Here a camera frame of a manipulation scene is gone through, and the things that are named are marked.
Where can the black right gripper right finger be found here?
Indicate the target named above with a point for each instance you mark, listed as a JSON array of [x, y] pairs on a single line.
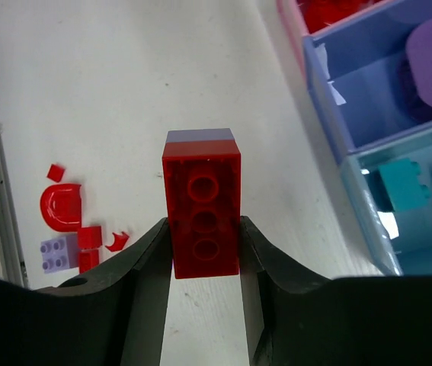
[[294, 316]]

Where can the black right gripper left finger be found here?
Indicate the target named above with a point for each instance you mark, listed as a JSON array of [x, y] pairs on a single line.
[[113, 314]]

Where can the red curved lego slab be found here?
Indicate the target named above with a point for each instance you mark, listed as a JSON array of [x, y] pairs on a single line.
[[319, 14]]

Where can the light purple lego piece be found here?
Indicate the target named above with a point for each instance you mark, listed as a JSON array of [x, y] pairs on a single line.
[[183, 136]]

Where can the small red lego tile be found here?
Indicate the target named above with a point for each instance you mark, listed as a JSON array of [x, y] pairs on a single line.
[[87, 260]]

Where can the tiny red lego chip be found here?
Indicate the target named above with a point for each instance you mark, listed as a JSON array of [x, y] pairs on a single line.
[[120, 240]]

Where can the small red lego brick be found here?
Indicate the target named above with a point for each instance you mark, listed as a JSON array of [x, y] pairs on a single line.
[[89, 237]]

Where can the lilac square lego plate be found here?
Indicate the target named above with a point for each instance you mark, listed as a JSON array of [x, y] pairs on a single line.
[[60, 253]]

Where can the red round horseshoe lego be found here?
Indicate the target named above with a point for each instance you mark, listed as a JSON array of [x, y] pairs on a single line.
[[61, 207]]

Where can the small red flat tile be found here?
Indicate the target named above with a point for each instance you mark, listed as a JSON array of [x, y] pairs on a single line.
[[56, 173]]

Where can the three-compartment colour sorting tray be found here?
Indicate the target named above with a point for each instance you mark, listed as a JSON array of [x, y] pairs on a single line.
[[351, 72]]

